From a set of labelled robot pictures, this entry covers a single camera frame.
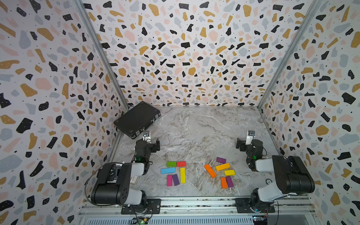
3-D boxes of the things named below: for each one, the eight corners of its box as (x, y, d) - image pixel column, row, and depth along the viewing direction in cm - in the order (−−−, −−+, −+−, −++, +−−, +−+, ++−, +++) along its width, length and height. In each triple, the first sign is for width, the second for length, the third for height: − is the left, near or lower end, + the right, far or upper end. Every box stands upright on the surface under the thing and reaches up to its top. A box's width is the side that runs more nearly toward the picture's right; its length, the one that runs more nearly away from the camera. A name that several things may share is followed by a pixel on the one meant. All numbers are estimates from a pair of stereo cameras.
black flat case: (116, 126, 110) (112, 121, 105) (144, 105, 126) (142, 100, 121) (134, 140, 102) (132, 135, 97) (162, 116, 118) (161, 111, 113)
